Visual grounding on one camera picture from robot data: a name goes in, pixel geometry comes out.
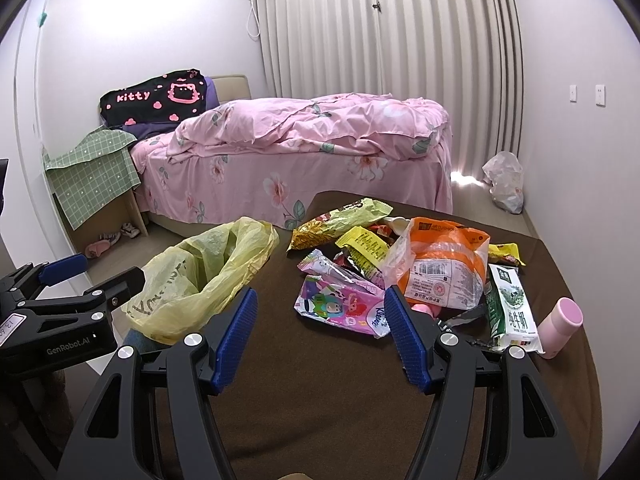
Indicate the white plastic bag on floor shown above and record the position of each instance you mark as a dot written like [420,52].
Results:
[505,175]

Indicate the pink cylindrical cup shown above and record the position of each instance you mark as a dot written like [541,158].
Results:
[559,326]

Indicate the white wall switch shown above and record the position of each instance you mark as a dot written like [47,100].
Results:
[573,93]

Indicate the small yellow snack packet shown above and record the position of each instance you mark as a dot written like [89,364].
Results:
[507,254]

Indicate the beige pleated curtain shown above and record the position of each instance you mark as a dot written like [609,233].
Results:
[465,54]

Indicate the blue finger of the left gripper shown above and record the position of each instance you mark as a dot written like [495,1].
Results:
[60,271]
[119,289]

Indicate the shoes under nightstand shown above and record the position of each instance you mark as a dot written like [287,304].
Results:
[107,240]

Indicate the pink cartoon tissue pack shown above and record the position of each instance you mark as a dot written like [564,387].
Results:
[333,295]

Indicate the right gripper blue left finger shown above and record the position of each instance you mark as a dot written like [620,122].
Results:
[228,333]

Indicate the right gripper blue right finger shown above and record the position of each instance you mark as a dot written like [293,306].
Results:
[412,333]

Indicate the yellow plastic trash bag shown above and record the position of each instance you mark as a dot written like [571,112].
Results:
[188,283]

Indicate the pink floral bed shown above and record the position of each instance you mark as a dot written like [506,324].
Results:
[191,195]

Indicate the green white milk carton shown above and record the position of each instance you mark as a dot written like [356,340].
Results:
[511,322]

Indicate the white wall socket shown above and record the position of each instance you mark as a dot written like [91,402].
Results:
[600,95]

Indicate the pink floral duvet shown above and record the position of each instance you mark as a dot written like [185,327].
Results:
[349,124]

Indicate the orange white plastic bag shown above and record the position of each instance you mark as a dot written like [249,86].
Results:
[440,263]

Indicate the black kitty pillow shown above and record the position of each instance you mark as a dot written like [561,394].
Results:
[170,97]

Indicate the green checkered cloth nightstand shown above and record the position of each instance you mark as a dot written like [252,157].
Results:
[93,186]

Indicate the green yellow snack bag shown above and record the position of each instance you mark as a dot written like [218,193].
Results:
[333,224]

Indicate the yellow printed wrapper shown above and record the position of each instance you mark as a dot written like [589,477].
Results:
[364,242]

